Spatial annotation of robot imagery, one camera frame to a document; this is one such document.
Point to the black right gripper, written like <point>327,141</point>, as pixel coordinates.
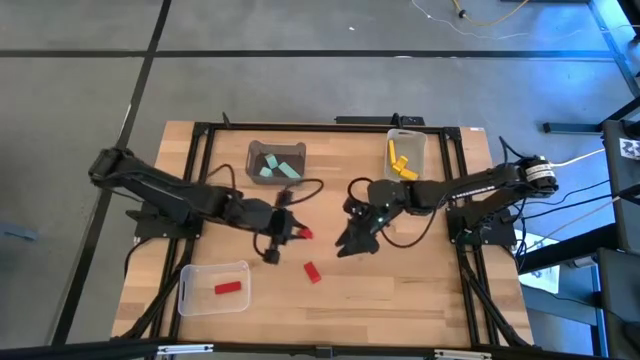
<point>370,215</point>

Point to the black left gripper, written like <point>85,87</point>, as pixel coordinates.
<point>282,225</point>

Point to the small red wooden cube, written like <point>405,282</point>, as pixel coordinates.
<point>307,233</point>

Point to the thin red wooden block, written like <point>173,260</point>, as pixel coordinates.
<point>227,287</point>

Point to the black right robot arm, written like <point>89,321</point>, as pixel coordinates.
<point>475,187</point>

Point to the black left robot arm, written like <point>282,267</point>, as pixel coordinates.
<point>150,182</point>

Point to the long teal wooden block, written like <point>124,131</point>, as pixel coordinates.
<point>289,170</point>

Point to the dark grey plastic bin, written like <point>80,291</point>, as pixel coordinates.
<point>300,150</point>

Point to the translucent white plastic bin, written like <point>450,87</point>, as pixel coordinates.
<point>417,150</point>

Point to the clear plastic bin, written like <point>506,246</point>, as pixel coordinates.
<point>200,300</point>

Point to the black flat bar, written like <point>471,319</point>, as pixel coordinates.
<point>370,120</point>

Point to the black aluminium crossbeam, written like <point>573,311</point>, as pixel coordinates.
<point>260,349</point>

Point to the white paper sheet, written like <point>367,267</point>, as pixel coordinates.
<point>547,280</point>

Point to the black diagonal beam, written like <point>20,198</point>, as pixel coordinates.
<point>575,247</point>

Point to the black floor stand beam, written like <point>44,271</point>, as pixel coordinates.
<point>570,128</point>

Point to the black padded panel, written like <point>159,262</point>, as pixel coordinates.
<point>622,210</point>

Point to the grey flat floor object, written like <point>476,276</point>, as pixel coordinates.
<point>17,233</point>

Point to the white fiducial tag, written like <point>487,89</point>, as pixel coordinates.
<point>630,149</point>

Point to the black aluminium table frame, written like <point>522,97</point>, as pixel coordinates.
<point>325,127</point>

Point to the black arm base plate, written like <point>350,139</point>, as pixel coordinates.
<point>500,237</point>
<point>150,230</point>

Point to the silver aluminium bracket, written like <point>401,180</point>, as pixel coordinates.
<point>462,355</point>
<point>185,349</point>

